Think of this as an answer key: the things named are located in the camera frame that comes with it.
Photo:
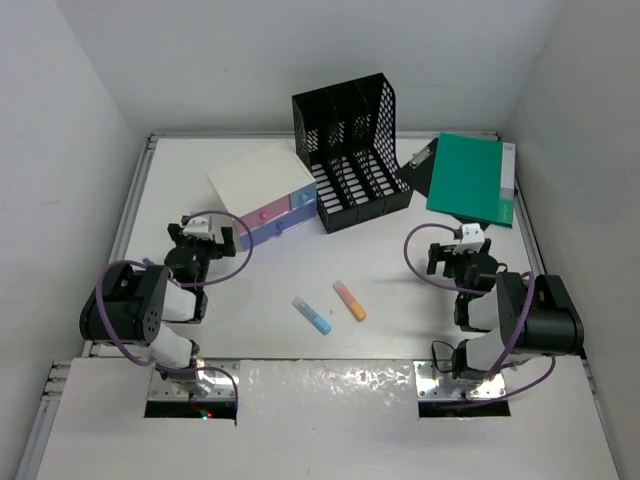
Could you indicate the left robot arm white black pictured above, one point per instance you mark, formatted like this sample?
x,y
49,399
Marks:
x,y
141,304

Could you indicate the green folder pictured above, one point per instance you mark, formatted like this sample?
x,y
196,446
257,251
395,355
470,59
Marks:
x,y
473,178

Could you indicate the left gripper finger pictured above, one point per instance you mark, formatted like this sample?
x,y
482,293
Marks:
x,y
227,247
174,231

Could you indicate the black mesh file organizer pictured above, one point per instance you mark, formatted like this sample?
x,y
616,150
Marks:
x,y
345,134

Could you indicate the blue glue stick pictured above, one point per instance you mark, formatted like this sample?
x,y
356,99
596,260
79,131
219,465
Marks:
x,y
312,316

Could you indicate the pink small drawer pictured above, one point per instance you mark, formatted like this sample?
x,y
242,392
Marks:
x,y
267,213

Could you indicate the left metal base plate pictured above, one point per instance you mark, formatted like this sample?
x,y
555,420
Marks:
x,y
214,384

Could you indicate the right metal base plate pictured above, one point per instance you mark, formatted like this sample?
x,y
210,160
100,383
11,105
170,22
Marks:
x,y
435,386

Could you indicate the black clipboard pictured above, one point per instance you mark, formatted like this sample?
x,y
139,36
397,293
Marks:
x,y
417,173

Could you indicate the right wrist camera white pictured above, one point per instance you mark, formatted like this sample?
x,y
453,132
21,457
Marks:
x,y
470,237

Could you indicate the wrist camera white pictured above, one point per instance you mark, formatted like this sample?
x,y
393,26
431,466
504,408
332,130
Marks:
x,y
198,226
470,237

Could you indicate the white front cover board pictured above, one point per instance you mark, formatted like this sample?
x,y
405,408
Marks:
x,y
325,420

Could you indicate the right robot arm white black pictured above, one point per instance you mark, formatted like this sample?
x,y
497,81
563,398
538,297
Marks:
x,y
517,316

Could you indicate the white drawer box pastel drawers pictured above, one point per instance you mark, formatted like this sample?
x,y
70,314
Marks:
x,y
257,179

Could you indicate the light blue small drawer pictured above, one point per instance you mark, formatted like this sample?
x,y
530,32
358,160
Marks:
x,y
303,196

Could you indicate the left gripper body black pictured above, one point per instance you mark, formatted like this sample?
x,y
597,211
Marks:
x,y
205,251

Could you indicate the purple wide drawer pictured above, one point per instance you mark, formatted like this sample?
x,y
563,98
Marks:
x,y
284,223

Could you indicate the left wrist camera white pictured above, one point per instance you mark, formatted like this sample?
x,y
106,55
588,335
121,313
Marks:
x,y
198,226

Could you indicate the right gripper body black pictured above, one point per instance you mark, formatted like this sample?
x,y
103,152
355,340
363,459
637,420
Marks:
x,y
455,266

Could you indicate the metal base plate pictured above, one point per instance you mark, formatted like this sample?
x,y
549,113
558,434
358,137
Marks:
x,y
214,384
435,386

